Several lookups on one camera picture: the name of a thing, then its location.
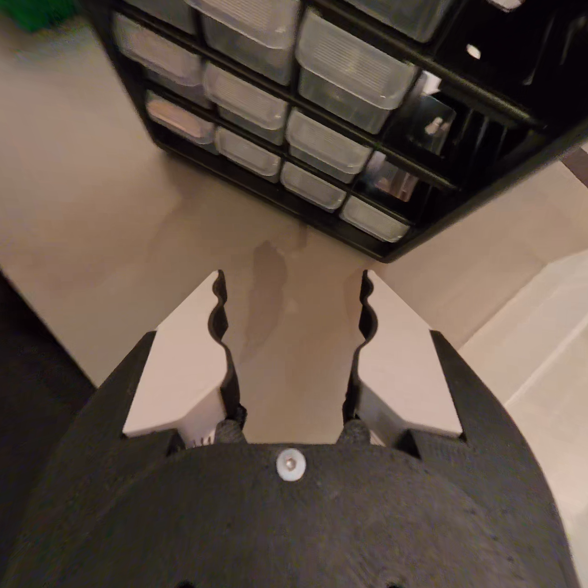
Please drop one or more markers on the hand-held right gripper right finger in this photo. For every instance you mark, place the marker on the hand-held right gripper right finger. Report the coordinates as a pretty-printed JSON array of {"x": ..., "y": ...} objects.
[{"x": 404, "y": 381}]

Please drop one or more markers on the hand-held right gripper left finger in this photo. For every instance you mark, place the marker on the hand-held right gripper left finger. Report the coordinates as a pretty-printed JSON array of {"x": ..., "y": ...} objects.
[{"x": 179, "y": 376}]

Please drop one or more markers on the large clear plastic drawer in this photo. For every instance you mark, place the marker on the large clear plastic drawer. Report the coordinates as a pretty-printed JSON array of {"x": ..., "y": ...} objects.
[{"x": 551, "y": 344}]

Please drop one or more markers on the black drawer cabinet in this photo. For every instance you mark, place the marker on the black drawer cabinet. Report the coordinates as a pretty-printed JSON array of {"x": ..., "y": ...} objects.
[{"x": 459, "y": 216}]

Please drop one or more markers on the green plastic bin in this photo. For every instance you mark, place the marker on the green plastic bin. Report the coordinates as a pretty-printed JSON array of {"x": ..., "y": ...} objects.
[{"x": 41, "y": 11}]

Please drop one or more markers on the person's black clothing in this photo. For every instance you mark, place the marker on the person's black clothing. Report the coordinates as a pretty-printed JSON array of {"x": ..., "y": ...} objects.
[{"x": 27, "y": 413}]

